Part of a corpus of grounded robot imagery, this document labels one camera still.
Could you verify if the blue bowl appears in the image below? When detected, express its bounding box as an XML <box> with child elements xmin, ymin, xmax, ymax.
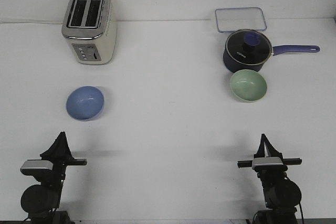
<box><xmin>66</xmin><ymin>86</ymin><xmax>104</xmax><ymax>121</ymax></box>

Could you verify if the dark blue saucepan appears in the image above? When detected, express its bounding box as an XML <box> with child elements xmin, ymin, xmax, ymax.
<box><xmin>223</xmin><ymin>45</ymin><xmax>320</xmax><ymax>73</ymax></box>

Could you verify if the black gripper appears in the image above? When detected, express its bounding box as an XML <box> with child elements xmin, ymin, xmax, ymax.
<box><xmin>40</xmin><ymin>132</ymin><xmax>87</xmax><ymax>182</ymax></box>
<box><xmin>237</xmin><ymin>133</ymin><xmax>302</xmax><ymax>173</ymax></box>

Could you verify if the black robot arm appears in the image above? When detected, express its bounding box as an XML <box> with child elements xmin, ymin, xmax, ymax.
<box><xmin>237</xmin><ymin>134</ymin><xmax>302</xmax><ymax>223</ymax></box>
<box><xmin>20</xmin><ymin>132</ymin><xmax>87</xmax><ymax>223</ymax></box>

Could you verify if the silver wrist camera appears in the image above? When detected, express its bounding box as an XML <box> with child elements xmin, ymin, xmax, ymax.
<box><xmin>20</xmin><ymin>159</ymin><xmax>54</xmax><ymax>176</ymax></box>
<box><xmin>251</xmin><ymin>157</ymin><xmax>283</xmax><ymax>170</ymax></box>

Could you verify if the clear blue-rimmed container lid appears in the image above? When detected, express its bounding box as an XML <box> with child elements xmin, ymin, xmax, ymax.
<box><xmin>215</xmin><ymin>7</ymin><xmax>267</xmax><ymax>33</ymax></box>

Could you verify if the glass pot lid blue knob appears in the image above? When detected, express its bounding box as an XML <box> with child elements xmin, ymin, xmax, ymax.
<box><xmin>226</xmin><ymin>30</ymin><xmax>272</xmax><ymax>66</ymax></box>

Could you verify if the silver two-slot toaster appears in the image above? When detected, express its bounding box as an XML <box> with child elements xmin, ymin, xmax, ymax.
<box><xmin>61</xmin><ymin>0</ymin><xmax>118</xmax><ymax>65</ymax></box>

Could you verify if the green bowl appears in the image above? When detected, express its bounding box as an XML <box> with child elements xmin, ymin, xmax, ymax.
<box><xmin>229</xmin><ymin>69</ymin><xmax>268</xmax><ymax>103</ymax></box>

